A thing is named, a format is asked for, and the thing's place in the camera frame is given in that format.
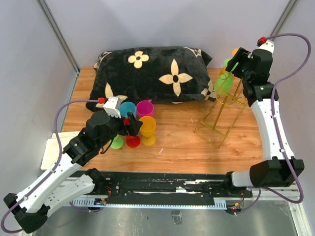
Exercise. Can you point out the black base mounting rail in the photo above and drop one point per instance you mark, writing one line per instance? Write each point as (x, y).
(170, 189)

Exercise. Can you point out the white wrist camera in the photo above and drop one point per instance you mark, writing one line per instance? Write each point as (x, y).
(112, 106)
(268, 46)

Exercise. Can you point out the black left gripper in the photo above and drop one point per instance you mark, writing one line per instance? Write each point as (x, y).
(135, 125)

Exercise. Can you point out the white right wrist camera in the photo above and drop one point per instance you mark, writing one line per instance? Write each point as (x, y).
(268, 46)

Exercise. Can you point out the green wine glass row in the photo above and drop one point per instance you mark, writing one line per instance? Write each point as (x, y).
(224, 82)

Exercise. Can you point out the orange wine glass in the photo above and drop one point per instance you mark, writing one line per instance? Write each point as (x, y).
(147, 130)
(235, 51)

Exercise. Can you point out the white folded cloth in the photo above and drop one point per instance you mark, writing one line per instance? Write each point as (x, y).
(52, 148)

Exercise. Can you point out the gold wire glass rack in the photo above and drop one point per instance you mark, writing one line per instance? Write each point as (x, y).
(215, 126)

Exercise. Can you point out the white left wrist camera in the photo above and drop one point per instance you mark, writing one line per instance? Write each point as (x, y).
(112, 106)

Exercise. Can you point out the red wine glass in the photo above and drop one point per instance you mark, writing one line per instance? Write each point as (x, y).
(132, 139)

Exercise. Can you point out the pink wine glass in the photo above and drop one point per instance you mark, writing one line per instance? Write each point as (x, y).
(145, 108)

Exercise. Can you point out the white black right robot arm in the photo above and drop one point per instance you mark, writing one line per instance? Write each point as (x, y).
(279, 167)

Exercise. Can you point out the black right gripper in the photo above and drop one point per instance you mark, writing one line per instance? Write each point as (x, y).
(239, 57)

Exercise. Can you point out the black floral plush pillow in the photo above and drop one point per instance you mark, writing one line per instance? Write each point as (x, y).
(171, 74)

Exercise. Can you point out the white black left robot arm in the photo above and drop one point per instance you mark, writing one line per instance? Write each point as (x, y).
(35, 204)

